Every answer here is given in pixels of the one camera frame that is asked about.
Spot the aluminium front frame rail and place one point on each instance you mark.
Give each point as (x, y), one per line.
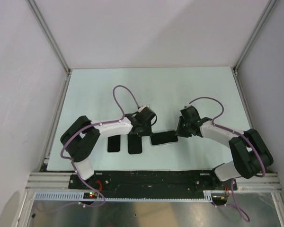
(59, 182)

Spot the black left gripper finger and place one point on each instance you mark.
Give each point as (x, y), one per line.
(133, 134)
(147, 133)

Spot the right controller circuit board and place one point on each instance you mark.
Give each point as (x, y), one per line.
(220, 199)

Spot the black silicone phone case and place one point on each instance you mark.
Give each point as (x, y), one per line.
(134, 143)

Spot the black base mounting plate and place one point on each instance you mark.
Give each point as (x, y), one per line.
(154, 184)

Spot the white-edged smartphone black screen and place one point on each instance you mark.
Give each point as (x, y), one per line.
(114, 144)

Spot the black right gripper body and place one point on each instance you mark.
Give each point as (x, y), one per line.
(187, 124)

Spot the white slotted cable duct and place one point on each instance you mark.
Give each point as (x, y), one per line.
(78, 196)

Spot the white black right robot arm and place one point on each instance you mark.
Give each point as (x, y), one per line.
(250, 155)

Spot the aluminium right corner post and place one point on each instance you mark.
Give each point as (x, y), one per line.
(264, 17)

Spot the left controller circuit board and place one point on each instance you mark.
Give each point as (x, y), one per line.
(90, 195)

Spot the controller circuit board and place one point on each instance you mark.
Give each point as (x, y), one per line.
(90, 195)
(220, 199)

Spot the aluminium left corner post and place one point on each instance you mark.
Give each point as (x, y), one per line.
(48, 34)

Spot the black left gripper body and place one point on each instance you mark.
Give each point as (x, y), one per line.
(146, 127)

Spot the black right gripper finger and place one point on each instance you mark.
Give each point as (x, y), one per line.
(192, 132)
(180, 131)

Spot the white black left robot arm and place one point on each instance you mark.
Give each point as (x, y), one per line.
(80, 139)

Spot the aluminium corner post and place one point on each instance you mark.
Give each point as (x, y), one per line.
(264, 17)
(48, 34)

